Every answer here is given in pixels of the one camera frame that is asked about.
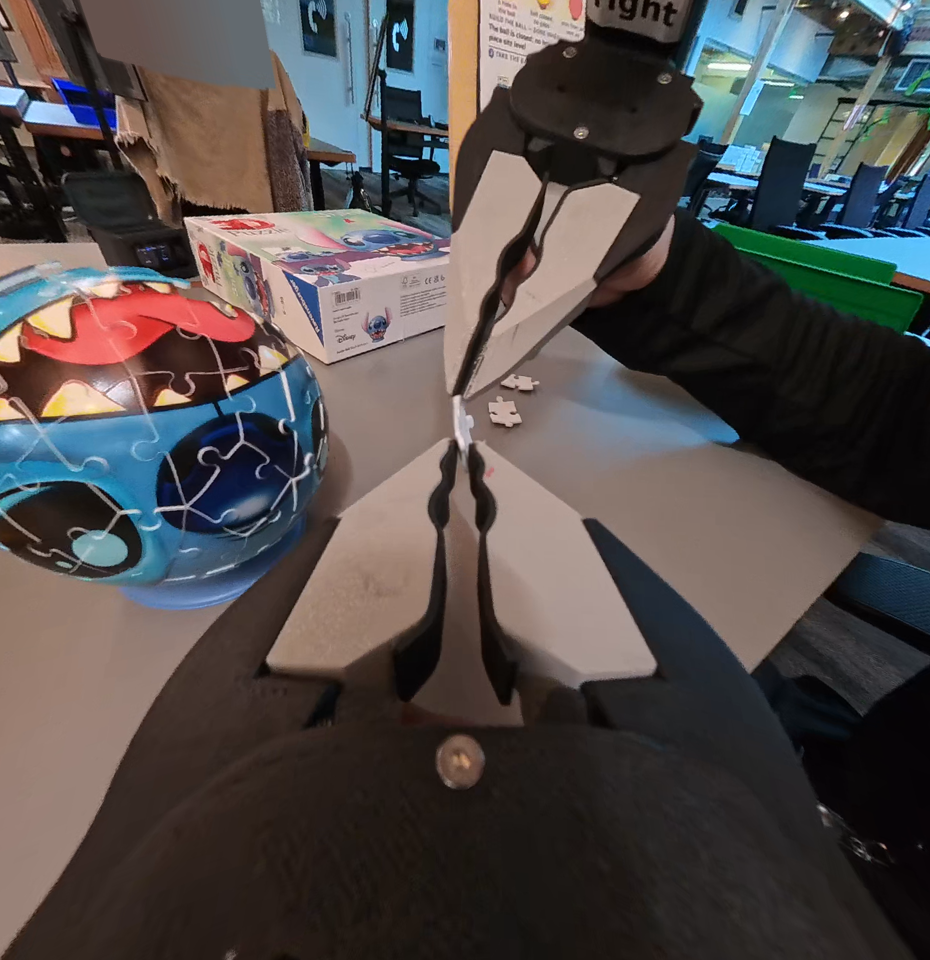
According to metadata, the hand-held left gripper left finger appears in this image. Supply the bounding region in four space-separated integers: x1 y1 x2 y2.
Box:
264 438 460 704

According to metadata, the black office chair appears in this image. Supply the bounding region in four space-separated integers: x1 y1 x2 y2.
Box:
825 551 930 665
840 161 891 230
376 84 447 217
750 135 818 235

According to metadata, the wooden post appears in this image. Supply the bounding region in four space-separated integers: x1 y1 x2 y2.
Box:
447 0 484 226

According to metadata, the person's right hand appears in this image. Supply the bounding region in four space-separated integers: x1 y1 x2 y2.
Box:
579 213 676 312

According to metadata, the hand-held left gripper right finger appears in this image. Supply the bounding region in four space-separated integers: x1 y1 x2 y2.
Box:
465 441 658 706

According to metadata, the blue cartoon puzzle ball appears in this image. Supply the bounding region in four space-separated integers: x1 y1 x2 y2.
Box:
0 261 332 582

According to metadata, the white puzzle piece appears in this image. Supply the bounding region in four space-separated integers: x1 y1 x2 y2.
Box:
451 393 479 460

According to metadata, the white puzzle box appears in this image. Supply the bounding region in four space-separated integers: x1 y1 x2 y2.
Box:
183 212 452 366

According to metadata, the person's right forearm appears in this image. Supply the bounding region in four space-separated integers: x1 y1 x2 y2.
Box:
570 210 930 530

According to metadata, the white long table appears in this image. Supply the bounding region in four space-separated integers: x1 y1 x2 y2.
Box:
798 234 930 297

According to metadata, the blue storage bin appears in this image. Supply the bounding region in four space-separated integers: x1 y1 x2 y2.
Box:
51 77 119 130

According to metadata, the black electronic device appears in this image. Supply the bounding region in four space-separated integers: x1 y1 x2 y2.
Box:
62 171 201 280

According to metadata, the beige burlap cloth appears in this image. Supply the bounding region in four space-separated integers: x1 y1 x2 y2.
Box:
114 56 312 226

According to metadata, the dark phone sign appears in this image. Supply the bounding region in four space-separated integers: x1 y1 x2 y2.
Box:
300 0 338 59
386 0 417 74

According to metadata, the white instruction poster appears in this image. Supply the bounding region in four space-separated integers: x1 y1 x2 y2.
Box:
480 0 588 72

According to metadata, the person's black clothing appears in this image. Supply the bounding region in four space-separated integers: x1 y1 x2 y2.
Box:
753 652 930 960

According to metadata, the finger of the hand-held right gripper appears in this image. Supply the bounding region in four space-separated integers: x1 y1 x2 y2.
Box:
442 148 550 397
459 180 640 401

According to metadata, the pile of puzzle pieces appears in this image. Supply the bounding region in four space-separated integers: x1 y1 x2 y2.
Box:
486 371 542 430

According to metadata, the green plastic bin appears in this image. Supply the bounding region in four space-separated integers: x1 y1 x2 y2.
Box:
708 219 925 333

